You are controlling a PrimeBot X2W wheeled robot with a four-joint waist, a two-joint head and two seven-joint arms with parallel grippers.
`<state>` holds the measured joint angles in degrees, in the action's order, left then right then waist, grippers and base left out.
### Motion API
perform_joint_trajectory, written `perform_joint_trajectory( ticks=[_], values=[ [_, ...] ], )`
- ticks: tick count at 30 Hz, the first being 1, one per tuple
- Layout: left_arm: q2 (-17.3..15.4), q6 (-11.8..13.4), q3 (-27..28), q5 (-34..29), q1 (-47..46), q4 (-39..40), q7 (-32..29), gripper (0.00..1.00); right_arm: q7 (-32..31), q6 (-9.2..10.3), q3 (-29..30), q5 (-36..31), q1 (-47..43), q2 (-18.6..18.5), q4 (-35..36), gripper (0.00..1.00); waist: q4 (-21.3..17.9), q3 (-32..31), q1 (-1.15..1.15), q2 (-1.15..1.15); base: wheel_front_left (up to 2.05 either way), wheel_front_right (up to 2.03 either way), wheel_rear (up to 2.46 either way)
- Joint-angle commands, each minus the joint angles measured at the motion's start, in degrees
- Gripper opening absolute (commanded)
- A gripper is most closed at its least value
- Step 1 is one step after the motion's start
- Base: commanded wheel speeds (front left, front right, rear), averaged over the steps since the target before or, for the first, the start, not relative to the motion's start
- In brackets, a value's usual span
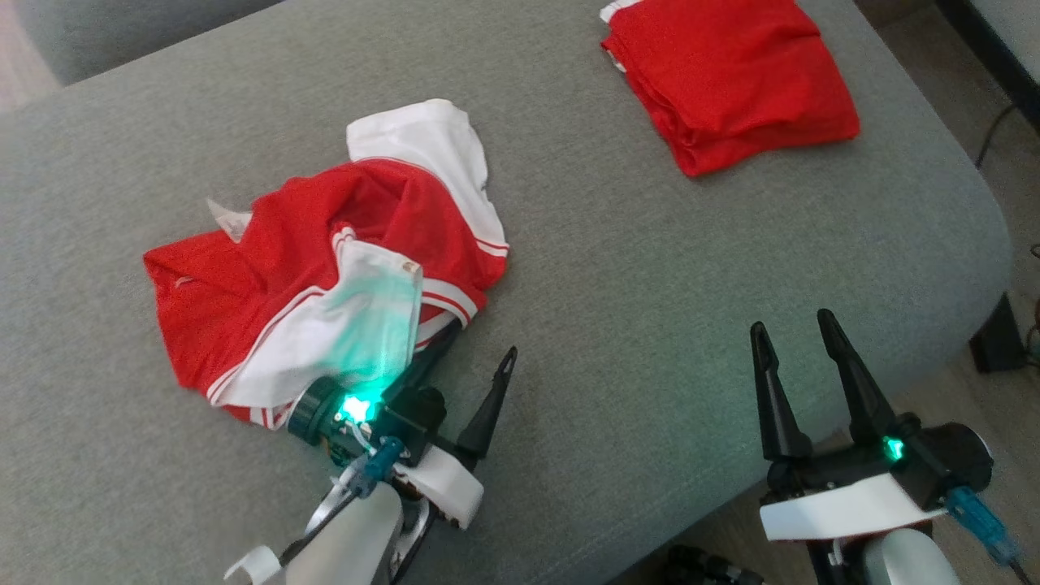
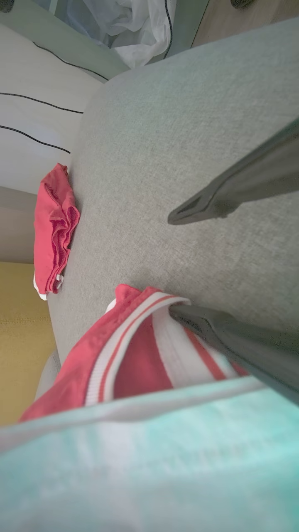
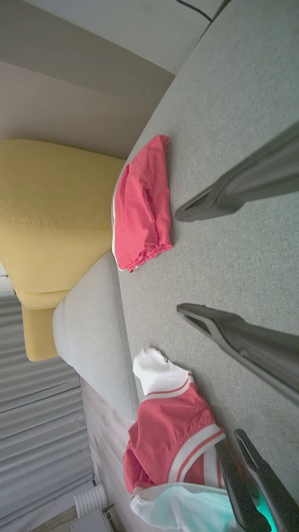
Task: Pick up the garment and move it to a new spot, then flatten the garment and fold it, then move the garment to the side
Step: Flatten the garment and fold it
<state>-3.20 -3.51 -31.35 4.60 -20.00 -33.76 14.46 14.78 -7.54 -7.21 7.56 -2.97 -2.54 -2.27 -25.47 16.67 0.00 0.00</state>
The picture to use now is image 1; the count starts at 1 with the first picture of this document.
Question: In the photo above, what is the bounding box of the black floor cable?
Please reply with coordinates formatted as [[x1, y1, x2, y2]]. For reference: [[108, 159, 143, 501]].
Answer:
[[973, 100, 1022, 171]]

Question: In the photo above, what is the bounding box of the red and white garment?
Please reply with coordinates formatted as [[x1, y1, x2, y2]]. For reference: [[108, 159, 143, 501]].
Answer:
[[143, 98, 510, 430], [600, 0, 861, 178]]

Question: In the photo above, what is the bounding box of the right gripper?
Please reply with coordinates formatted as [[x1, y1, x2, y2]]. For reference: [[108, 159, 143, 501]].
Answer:
[[750, 309, 949, 544]]

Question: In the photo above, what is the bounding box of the black framed furniture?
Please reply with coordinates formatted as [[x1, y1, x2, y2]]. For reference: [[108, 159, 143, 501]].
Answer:
[[934, 0, 1040, 131]]

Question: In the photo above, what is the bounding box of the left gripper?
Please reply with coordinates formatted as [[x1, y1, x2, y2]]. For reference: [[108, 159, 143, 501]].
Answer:
[[288, 320, 519, 531]]

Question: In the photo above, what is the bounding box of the black furniture leg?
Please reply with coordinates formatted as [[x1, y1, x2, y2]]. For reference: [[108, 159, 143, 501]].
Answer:
[[968, 292, 1029, 375]]

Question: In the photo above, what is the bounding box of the right camera cable blue plug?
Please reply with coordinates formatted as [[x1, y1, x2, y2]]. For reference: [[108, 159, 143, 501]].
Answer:
[[945, 486, 1033, 585]]

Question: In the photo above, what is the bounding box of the large grey sofa chaise cushion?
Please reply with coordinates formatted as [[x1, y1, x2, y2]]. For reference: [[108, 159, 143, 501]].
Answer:
[[0, 0, 1013, 585]]

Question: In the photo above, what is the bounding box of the left camera cable blue plug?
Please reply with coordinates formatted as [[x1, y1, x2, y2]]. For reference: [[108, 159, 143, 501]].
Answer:
[[280, 437, 405, 561]]

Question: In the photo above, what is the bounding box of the camera cable blue plug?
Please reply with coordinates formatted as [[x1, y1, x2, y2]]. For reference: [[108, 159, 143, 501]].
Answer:
[[945, 486, 1033, 585], [280, 437, 405, 561]]

